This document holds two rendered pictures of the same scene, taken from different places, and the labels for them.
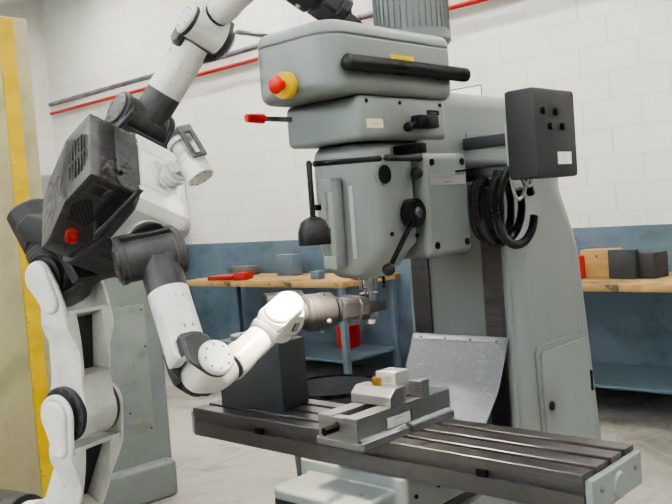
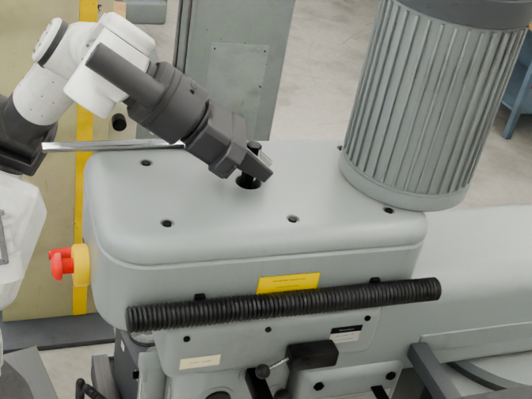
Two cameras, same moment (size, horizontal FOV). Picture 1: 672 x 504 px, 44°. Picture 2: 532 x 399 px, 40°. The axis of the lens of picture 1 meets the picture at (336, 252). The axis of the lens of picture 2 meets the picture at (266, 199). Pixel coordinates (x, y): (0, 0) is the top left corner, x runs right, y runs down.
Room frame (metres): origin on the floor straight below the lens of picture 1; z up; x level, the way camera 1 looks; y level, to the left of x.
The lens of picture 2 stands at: (1.23, -0.44, 2.44)
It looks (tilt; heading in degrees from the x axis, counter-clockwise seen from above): 33 degrees down; 23
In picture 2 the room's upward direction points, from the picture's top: 11 degrees clockwise
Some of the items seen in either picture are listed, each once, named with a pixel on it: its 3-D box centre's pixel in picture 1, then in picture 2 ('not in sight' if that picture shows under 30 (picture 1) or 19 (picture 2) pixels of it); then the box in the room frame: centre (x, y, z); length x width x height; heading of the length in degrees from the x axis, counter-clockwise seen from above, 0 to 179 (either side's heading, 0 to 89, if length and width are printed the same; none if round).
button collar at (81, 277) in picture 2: (285, 85); (80, 264); (1.87, 0.08, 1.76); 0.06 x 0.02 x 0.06; 47
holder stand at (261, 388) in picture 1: (262, 369); (150, 373); (2.33, 0.23, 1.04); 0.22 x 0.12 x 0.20; 56
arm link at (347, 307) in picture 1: (337, 310); not in sight; (2.00, 0.01, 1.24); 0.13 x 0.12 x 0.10; 28
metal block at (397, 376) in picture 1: (392, 382); not in sight; (2.00, -0.11, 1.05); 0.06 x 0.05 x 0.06; 46
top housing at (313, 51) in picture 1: (356, 70); (249, 226); (2.05, -0.08, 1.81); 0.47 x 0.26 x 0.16; 137
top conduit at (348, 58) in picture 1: (409, 69); (293, 301); (1.96, -0.20, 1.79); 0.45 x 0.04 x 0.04; 137
